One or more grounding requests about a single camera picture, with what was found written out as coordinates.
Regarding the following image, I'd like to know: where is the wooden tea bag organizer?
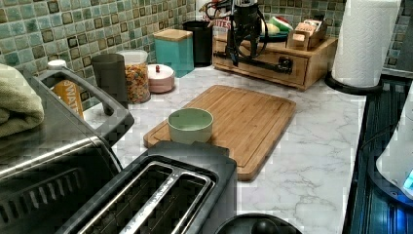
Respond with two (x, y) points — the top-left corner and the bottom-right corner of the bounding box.
(286, 19), (327, 51)

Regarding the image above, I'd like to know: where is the snack box with red text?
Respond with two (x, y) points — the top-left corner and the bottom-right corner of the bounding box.
(195, 0), (231, 32)

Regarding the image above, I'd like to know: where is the plate with toy food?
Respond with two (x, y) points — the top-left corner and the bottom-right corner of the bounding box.
(260, 17), (293, 42)

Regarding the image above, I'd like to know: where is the stainless toaster oven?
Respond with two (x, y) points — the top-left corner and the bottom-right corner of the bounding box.
(0, 66), (135, 234)

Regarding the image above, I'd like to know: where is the bamboo cutting board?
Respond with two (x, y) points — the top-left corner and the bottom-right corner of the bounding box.
(143, 84), (297, 182)

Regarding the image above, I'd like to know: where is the green ceramic bowl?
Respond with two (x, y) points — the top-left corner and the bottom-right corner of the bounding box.
(168, 107), (214, 144)

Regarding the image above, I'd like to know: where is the teal canister with wooden lid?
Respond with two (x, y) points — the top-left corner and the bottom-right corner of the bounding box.
(154, 29), (194, 78)

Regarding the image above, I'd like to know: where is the black two-slot toaster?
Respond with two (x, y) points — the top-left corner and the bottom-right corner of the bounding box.
(56, 141), (237, 234)

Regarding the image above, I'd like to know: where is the black toaster oven handle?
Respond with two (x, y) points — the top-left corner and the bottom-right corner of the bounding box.
(30, 66), (135, 147)

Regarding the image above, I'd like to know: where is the glass cereal jar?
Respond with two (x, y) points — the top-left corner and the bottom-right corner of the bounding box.
(119, 50), (151, 103)

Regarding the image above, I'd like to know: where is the black tall canister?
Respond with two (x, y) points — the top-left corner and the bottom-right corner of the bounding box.
(183, 20), (212, 67)

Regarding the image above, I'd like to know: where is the black round lid with knob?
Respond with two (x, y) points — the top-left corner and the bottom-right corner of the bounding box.
(214, 214), (302, 234)

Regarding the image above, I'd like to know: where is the dark grey cylindrical canister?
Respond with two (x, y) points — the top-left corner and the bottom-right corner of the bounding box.
(92, 54), (129, 108)

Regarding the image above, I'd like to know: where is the white kettle with blue light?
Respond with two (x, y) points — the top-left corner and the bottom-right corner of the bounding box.
(369, 82), (412, 209)

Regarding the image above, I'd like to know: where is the pink lidded pot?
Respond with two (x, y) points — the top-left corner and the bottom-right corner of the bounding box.
(148, 64), (175, 94)

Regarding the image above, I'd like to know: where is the white paper towel roll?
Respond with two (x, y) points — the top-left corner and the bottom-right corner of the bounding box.
(332, 0), (401, 88)

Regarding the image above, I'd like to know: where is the dark drying mat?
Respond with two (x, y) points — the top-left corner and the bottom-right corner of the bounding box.
(342, 75), (413, 234)

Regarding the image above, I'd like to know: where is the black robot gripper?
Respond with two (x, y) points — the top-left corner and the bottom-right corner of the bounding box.
(227, 0), (263, 65)

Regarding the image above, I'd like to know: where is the black drawer handle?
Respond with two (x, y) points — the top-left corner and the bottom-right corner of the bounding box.
(213, 52), (293, 74)

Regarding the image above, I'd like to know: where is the wooden drawer box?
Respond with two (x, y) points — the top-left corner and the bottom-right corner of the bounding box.
(212, 35), (338, 91)

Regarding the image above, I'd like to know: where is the orange bottle with white cap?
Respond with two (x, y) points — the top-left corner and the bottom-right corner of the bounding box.
(48, 59), (84, 118)

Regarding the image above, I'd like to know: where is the black paper towel holder base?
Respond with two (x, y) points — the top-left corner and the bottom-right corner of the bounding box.
(324, 72), (383, 96)

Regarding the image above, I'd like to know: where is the folded green towel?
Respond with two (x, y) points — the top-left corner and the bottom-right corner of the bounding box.
(0, 64), (45, 137)

